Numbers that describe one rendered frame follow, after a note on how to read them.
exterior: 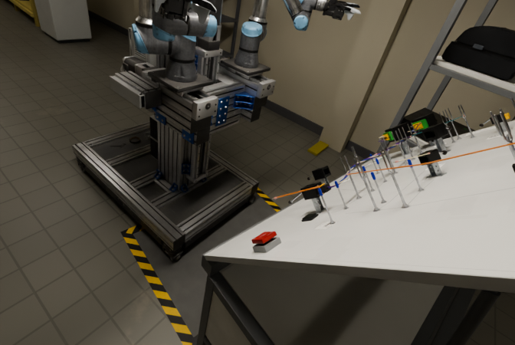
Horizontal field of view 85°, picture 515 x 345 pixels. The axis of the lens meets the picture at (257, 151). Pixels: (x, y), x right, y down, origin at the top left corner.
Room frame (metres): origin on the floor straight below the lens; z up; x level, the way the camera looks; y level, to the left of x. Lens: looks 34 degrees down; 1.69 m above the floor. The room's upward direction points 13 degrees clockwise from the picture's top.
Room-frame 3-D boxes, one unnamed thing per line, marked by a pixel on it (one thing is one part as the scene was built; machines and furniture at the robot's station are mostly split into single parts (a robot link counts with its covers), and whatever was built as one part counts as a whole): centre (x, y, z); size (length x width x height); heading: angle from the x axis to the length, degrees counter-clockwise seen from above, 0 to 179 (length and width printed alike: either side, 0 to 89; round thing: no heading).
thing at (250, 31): (1.72, 0.19, 1.33); 0.13 x 0.12 x 0.14; 175
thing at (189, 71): (1.29, 0.44, 1.21); 0.15 x 0.15 x 0.10
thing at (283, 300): (0.78, -0.55, 0.60); 1.17 x 0.58 x 0.40; 139
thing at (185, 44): (1.28, 0.45, 1.33); 0.13 x 0.12 x 0.14; 123
